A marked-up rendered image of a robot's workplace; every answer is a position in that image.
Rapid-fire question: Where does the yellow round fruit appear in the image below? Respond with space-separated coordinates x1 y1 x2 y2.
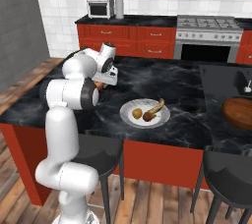
131 107 144 120

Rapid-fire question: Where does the red island counter base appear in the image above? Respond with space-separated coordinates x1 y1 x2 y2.
0 122 211 207

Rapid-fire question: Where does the red lower cupboard run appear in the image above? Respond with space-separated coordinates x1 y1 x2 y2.
76 23 177 61

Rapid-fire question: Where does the dark sink basin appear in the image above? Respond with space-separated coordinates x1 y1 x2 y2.
198 63 252 105

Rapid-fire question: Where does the white toaster oven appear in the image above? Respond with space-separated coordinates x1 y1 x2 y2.
85 0 116 21

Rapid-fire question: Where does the grey round plate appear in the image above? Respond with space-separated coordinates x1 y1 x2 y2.
118 98 171 130

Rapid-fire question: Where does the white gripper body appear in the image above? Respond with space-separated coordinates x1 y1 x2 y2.
93 66 119 86

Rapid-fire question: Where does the brownish yellow banana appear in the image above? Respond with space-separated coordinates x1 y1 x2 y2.
151 95 166 114

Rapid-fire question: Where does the red narrow lower cupboard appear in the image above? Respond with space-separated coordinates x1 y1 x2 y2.
234 29 252 65

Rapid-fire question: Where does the white sink tap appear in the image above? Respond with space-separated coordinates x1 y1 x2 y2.
243 80 252 93

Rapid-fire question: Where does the reddish brown fruit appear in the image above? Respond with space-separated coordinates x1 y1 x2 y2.
142 110 158 123

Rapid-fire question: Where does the white paper towel roll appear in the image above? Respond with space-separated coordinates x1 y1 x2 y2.
114 0 126 21

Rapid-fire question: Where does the steel range with oven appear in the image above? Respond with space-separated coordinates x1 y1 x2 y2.
172 14 245 64

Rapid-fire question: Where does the black bar stool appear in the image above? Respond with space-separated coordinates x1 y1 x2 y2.
189 150 252 224
70 134 126 224

